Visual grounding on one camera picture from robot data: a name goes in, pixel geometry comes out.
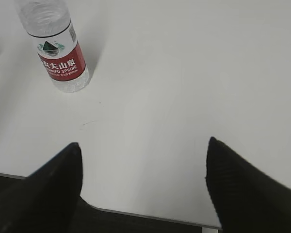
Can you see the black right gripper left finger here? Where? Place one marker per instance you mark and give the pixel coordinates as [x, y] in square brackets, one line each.
[45, 201]

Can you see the Nongfu Spring water bottle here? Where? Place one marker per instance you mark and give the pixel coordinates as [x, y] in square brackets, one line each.
[48, 23]

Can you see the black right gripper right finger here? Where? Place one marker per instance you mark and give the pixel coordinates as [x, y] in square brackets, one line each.
[245, 199]

